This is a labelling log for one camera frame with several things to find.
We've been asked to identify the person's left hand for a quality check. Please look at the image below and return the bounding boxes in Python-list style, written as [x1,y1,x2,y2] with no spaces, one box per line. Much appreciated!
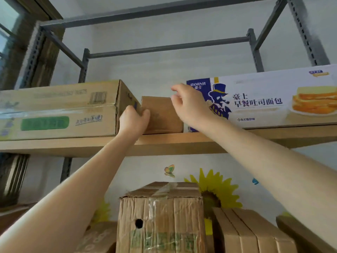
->
[117,105,151,141]

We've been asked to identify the person's right hand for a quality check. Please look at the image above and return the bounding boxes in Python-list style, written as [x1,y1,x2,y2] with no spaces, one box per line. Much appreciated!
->
[171,83,214,131]

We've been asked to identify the small brown cardboard box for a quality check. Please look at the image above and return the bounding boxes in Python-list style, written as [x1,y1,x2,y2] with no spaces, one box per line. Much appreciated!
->
[141,96,184,135]

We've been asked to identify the person's right forearm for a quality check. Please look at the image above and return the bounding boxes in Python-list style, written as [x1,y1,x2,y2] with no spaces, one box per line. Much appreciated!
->
[196,118,337,253]

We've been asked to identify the person's left forearm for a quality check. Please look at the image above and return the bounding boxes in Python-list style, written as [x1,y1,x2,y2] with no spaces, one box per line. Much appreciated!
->
[0,133,144,253]

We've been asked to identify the wooden shelf board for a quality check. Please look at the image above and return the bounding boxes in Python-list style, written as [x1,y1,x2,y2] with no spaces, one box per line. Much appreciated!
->
[0,124,337,158]

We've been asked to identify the large green label cardboard box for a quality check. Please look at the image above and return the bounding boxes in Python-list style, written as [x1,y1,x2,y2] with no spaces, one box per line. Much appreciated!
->
[0,80,143,141]

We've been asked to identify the white bread picture box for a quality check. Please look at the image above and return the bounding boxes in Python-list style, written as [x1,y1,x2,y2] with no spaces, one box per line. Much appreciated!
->
[184,64,337,133]

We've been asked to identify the taped cardboard box with hole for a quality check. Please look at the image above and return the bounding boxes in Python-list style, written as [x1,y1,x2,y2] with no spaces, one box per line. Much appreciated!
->
[115,182,207,253]

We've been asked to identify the cardboard box with white print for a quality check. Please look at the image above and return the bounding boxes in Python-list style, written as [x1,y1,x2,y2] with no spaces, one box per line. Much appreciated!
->
[75,221,118,253]

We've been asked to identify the dark stacked boards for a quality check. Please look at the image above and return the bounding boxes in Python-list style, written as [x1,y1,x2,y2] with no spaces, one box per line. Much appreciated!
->
[0,153,30,208]

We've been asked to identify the stack of flat cardboard sheets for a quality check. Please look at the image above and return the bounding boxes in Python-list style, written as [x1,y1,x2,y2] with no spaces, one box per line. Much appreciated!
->
[212,207,298,253]

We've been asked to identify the plain brown cardboard box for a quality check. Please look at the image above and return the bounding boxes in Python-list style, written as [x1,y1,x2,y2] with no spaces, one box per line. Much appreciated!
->
[276,215,337,253]

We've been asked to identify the grey metal shelf frame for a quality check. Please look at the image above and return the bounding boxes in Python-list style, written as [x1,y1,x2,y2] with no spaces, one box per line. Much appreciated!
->
[18,0,331,183]

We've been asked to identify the large sunflower wall sticker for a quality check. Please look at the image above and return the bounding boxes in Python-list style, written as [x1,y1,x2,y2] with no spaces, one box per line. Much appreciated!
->
[184,168,243,218]

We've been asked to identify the small sunflower wall sticker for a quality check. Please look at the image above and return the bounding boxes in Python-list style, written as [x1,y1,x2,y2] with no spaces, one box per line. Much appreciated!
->
[91,200,111,225]

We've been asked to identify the brown window frame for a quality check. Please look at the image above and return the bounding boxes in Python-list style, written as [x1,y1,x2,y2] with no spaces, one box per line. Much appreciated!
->
[0,0,65,90]

